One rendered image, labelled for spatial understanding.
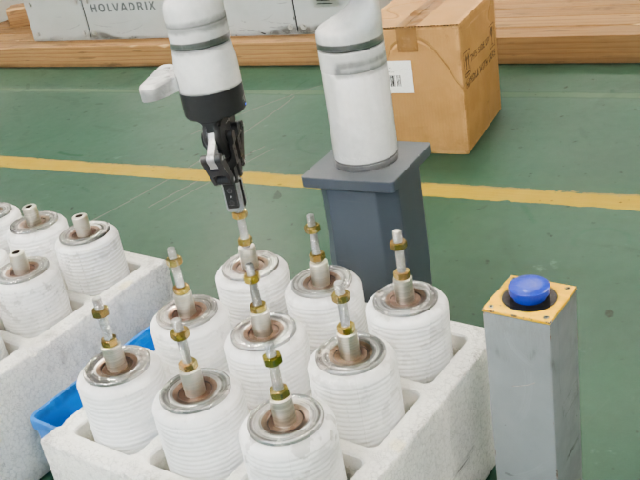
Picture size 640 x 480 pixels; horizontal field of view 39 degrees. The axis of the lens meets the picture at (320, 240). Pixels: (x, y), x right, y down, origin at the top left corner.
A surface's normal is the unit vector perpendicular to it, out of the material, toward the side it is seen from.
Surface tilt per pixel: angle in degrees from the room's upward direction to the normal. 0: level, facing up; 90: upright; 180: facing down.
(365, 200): 90
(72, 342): 90
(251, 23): 90
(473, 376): 90
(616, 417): 0
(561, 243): 0
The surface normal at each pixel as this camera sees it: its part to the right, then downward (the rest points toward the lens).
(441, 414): 0.81, 0.14
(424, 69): -0.43, 0.47
